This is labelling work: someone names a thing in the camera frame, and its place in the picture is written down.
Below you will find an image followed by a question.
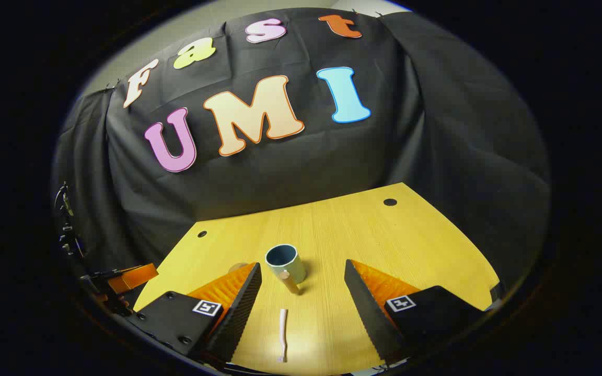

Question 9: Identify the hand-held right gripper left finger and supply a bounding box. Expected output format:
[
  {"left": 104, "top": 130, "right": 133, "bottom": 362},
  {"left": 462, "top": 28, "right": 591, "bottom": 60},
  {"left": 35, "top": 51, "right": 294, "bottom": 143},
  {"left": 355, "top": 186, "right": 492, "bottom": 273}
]
[{"left": 126, "top": 262, "right": 263, "bottom": 366}]

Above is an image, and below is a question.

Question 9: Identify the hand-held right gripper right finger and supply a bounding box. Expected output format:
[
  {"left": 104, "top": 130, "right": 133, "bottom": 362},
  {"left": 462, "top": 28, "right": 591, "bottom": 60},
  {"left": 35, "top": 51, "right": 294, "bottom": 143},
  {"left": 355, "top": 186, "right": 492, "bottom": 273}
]
[{"left": 344, "top": 259, "right": 490, "bottom": 366}]

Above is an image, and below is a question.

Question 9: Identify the black backdrop cloth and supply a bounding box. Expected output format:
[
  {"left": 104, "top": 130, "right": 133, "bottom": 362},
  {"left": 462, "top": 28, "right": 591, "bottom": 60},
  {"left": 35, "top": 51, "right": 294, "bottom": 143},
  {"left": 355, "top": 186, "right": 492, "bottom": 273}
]
[{"left": 53, "top": 8, "right": 550, "bottom": 293}]

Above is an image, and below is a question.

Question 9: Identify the wooden desktop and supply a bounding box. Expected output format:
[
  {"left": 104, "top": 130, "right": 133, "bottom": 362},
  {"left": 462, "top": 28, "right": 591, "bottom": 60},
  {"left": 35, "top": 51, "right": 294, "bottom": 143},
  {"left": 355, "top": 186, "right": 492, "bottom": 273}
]
[{"left": 133, "top": 183, "right": 500, "bottom": 375}]

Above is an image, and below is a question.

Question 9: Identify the grey-green cup with wooden handle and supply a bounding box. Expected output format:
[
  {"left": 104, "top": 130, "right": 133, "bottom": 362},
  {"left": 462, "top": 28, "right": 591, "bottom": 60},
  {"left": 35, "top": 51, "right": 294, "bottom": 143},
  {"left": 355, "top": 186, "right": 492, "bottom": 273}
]
[{"left": 265, "top": 244, "right": 307, "bottom": 295}]

